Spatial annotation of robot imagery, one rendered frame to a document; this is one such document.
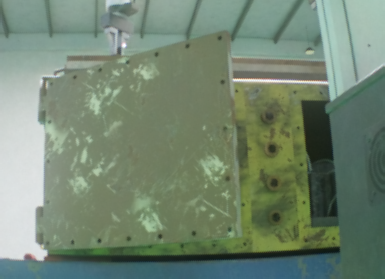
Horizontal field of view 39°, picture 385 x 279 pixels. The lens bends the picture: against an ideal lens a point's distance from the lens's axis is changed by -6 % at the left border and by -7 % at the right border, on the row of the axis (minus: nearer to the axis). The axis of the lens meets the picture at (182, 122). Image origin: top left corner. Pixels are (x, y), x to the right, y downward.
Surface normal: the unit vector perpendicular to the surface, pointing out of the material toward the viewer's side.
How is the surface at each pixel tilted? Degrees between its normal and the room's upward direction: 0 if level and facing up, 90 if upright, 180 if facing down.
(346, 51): 90
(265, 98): 90
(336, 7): 90
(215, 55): 90
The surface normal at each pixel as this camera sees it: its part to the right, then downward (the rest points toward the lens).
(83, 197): -0.48, -0.26
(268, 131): 0.11, -0.31
